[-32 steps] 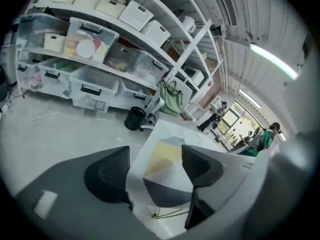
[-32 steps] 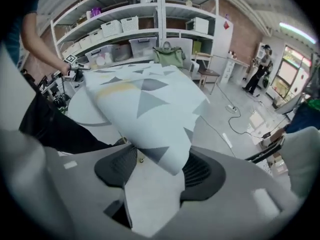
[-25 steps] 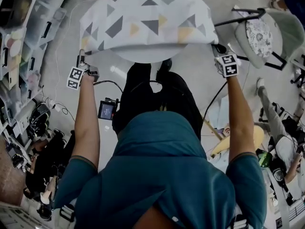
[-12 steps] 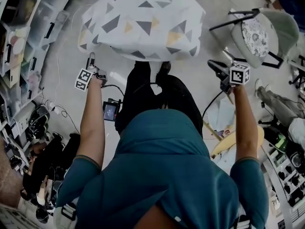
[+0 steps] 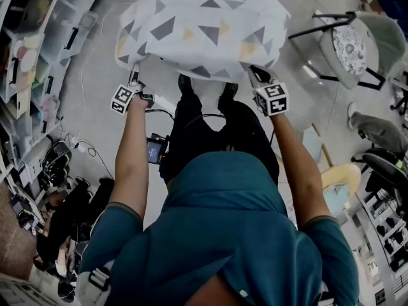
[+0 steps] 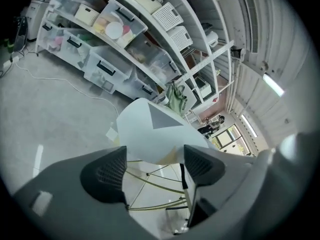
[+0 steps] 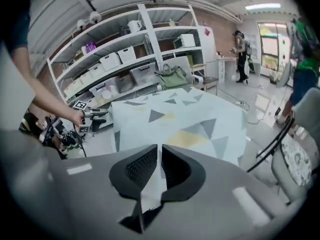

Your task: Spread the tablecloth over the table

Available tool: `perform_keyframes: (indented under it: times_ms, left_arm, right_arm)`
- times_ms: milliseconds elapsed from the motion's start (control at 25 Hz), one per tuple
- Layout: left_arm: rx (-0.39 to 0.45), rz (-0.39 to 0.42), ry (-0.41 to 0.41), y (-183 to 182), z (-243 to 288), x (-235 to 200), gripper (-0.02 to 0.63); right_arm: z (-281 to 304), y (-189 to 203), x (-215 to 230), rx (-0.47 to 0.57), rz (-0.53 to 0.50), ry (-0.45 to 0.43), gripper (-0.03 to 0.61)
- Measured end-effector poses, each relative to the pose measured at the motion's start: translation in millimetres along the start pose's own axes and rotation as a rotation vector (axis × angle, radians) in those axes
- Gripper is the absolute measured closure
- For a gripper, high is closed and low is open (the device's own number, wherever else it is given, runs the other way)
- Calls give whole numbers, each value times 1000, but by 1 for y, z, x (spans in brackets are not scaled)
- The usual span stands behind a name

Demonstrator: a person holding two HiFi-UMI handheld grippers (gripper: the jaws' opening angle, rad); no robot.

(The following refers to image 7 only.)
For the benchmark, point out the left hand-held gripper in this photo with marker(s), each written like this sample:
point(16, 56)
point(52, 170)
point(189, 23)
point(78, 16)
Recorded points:
point(81, 105)

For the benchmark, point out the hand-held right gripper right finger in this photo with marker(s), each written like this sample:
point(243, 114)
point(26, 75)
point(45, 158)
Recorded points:
point(220, 196)

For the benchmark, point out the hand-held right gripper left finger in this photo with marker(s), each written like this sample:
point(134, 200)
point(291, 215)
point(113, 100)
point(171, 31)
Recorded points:
point(87, 196)

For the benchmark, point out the white cloth with triangle pattern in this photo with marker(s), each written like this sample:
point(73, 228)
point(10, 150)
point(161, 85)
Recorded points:
point(175, 119)

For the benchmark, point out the person's left forearm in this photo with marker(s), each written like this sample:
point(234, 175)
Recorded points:
point(47, 96)

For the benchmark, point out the person's left hand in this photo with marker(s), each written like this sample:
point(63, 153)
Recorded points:
point(78, 117)

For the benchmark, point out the clear plastic storage bin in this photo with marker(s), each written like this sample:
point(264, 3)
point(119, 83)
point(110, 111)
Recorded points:
point(143, 74)
point(102, 91)
point(125, 84)

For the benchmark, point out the row of white storage baskets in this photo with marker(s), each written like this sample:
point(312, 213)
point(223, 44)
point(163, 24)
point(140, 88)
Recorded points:
point(111, 61)

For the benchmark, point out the grey chair with black armrest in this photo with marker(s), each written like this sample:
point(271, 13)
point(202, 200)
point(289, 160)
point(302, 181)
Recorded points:
point(280, 174)

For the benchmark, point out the purple plastic bucket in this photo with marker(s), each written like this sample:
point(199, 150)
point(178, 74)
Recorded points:
point(91, 47)

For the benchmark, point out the olive green bag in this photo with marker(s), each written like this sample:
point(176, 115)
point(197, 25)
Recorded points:
point(172, 79)

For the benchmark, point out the floral patterned seat cushion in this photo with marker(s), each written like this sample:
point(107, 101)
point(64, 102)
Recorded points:
point(297, 161)

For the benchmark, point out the person's white trousers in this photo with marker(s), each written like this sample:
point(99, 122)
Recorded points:
point(12, 91)

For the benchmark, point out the white spot lamp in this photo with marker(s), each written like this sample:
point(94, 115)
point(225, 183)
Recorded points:
point(81, 24)
point(95, 16)

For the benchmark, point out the white shelving unit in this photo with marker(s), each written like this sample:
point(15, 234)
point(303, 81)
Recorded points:
point(150, 34)

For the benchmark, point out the white electric kettle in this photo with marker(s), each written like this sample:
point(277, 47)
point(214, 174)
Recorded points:
point(135, 26)

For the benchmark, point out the white power strip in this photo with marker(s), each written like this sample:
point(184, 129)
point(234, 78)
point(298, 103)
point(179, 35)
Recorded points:
point(240, 103)

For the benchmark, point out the white microwave oven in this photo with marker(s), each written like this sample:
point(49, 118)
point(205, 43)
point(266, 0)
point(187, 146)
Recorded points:
point(186, 41)

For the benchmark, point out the wooden chair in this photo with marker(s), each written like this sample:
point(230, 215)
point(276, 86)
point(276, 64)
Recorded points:
point(210, 79)

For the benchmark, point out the person's teal shirt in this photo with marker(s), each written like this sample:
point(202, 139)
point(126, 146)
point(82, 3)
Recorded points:
point(17, 34)

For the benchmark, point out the white refrigerator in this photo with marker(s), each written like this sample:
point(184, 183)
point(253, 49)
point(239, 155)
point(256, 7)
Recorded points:
point(208, 49)

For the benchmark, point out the white drawer desk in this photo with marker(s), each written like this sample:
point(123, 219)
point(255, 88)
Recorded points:
point(226, 69)

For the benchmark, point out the glass window door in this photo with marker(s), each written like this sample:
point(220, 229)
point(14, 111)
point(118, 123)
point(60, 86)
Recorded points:
point(270, 46)

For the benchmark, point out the ceiling tube light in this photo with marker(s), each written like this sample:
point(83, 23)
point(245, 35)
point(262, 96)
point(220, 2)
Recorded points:
point(262, 6)

